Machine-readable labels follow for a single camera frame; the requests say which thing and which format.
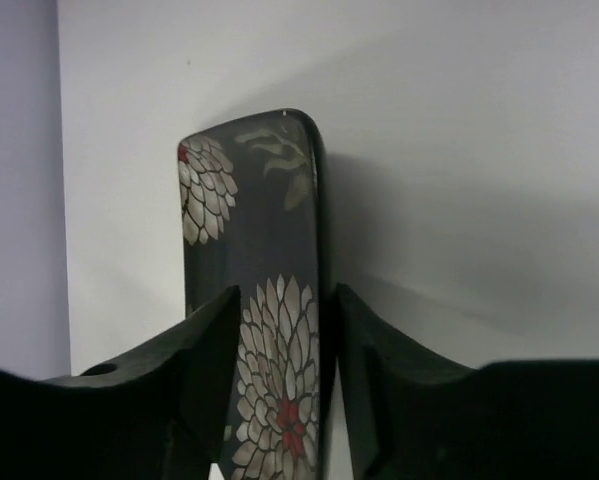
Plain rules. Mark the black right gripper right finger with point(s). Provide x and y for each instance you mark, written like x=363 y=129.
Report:
x=414 y=414

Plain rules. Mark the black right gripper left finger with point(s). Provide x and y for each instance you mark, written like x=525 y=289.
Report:
x=157 y=411

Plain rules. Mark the large black floral square plate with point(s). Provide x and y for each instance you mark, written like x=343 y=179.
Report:
x=251 y=209

